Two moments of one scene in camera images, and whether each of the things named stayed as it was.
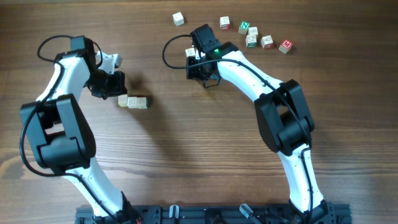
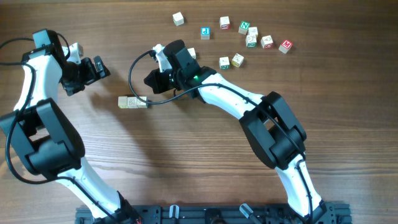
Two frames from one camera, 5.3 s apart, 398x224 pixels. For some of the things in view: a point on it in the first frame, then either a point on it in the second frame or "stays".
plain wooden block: (142, 102) stays
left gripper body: (104, 84) to (76, 74)
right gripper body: (196, 70) to (165, 80)
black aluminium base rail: (216, 214) stays
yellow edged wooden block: (122, 100) stays
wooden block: (132, 102) stays
